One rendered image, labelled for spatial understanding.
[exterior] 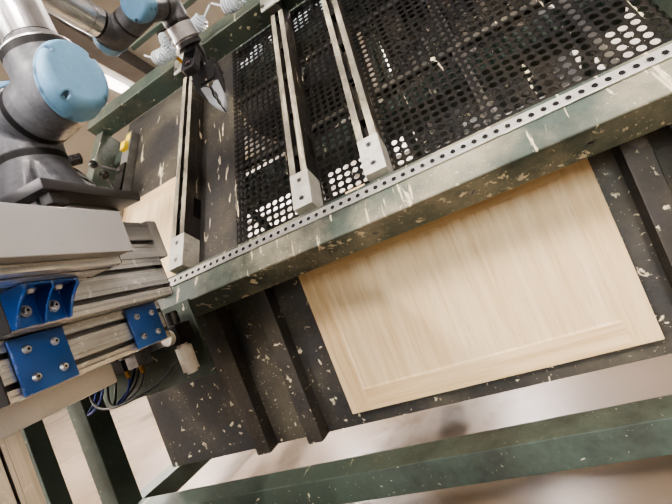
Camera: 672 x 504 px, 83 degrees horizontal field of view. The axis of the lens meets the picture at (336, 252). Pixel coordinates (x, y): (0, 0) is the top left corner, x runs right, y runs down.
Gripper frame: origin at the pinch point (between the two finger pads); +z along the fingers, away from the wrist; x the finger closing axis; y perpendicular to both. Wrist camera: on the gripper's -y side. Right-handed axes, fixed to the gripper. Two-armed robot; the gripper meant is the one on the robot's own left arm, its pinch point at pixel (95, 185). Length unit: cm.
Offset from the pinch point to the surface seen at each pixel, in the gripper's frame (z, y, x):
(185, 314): 8, -20, 84
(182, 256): 5, -28, 67
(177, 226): 5, -29, 53
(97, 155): 7.3, 5.2, -39.3
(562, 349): 54, -100, 144
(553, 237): 39, -117, 123
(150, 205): 10.5, -15.9, 22.6
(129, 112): 8, -20, -49
